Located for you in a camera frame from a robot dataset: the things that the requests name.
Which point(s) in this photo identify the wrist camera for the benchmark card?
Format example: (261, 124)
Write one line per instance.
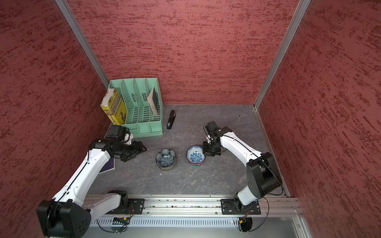
(211, 130)
(119, 133)

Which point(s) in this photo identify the aluminium mounting rail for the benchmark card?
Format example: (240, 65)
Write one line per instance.
(213, 206)

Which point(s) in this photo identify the yellow book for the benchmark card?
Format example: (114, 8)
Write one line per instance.
(114, 107)

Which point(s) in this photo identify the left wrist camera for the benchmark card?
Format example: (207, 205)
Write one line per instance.
(119, 133)

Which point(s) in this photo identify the dark blue book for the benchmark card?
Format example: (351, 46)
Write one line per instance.
(109, 166)

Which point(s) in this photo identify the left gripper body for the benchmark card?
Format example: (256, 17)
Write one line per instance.
(130, 150)

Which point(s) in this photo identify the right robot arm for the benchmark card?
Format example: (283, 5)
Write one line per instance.
(263, 175)

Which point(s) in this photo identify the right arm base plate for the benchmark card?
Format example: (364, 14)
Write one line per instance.
(234, 207)

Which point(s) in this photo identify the blue floral rimmed bowl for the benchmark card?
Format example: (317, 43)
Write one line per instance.
(195, 154)

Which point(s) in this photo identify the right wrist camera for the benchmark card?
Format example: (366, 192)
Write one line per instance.
(211, 130)

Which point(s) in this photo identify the black stapler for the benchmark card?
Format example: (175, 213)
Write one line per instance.
(171, 120)

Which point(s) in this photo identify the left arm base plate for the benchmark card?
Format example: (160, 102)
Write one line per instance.
(136, 206)

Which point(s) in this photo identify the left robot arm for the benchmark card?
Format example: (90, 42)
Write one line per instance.
(65, 215)

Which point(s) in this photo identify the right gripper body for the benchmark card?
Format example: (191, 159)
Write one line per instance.
(211, 149)

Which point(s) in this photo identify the green plastic desk organizer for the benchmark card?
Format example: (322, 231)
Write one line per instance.
(140, 120)

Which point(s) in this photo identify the pink striped bowl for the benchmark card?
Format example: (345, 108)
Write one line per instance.
(167, 168)

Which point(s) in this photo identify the orange white pattern bowl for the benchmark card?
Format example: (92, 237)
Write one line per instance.
(197, 164)

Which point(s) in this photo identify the dark flower-shaped bowl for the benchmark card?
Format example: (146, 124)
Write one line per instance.
(166, 158)

